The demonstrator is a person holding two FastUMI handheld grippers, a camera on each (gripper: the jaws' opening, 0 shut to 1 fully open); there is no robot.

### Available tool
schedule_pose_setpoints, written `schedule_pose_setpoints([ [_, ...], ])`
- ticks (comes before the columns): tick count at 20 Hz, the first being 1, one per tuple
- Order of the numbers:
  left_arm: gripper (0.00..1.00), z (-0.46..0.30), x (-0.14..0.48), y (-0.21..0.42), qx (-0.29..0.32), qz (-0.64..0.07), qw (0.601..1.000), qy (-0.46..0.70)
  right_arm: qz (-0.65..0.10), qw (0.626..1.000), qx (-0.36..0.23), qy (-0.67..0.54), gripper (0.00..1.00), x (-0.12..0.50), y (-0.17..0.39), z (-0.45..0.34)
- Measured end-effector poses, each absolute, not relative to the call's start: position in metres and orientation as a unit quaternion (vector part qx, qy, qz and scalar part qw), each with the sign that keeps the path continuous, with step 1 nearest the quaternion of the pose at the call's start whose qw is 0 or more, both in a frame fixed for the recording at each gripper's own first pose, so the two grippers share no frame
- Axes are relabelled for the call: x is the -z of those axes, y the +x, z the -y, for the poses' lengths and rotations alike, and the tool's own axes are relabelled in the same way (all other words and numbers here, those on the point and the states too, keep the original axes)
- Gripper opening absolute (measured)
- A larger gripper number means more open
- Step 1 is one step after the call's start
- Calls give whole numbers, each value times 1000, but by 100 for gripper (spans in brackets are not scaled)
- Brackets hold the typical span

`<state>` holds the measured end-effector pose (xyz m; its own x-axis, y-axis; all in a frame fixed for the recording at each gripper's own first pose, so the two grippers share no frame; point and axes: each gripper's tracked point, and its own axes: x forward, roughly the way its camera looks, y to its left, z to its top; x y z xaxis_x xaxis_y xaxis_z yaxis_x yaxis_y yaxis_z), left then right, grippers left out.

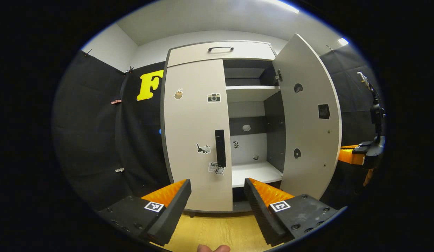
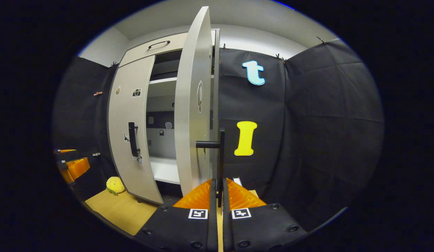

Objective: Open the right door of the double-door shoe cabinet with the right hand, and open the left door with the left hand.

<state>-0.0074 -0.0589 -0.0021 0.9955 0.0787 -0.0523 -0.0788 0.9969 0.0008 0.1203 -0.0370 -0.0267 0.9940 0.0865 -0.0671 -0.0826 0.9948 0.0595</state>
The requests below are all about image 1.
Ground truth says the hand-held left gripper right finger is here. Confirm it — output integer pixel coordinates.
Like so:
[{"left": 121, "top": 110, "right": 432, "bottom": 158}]
[{"left": 244, "top": 177, "right": 340, "bottom": 246}]

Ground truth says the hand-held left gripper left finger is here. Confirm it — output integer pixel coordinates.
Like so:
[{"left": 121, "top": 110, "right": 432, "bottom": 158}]
[{"left": 97, "top": 179, "right": 192, "bottom": 246}]

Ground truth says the shoe cabinet door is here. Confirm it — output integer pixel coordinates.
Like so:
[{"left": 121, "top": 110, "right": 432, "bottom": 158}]
[
  {"left": 163, "top": 59, "right": 233, "bottom": 212},
  {"left": 273, "top": 33, "right": 343, "bottom": 200}
]

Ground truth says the grey double-door shoe cabinet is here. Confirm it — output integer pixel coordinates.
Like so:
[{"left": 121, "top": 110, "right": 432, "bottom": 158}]
[{"left": 160, "top": 40, "right": 287, "bottom": 215}]

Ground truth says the black backdrop cloth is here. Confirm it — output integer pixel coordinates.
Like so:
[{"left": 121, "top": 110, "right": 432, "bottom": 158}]
[{"left": 52, "top": 44, "right": 386, "bottom": 211}]

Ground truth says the long ceiling light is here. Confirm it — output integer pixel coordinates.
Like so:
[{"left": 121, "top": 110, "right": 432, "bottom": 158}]
[{"left": 268, "top": 0, "right": 300, "bottom": 14}]

